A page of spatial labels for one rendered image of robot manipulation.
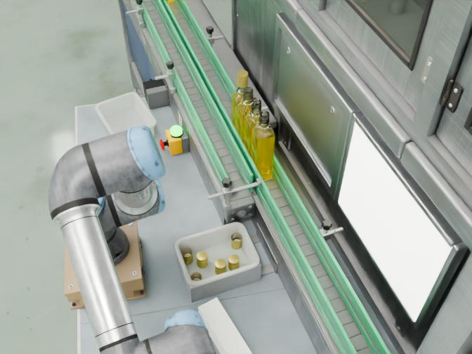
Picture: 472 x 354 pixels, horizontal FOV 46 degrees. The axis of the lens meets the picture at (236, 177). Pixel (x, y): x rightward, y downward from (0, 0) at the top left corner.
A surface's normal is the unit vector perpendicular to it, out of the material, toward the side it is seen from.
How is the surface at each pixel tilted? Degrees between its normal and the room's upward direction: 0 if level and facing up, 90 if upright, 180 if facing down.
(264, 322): 0
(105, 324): 31
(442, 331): 90
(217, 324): 0
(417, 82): 90
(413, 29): 90
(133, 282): 90
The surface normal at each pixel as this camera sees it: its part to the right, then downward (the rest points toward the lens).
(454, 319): -0.94, 0.26
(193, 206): 0.00, -0.67
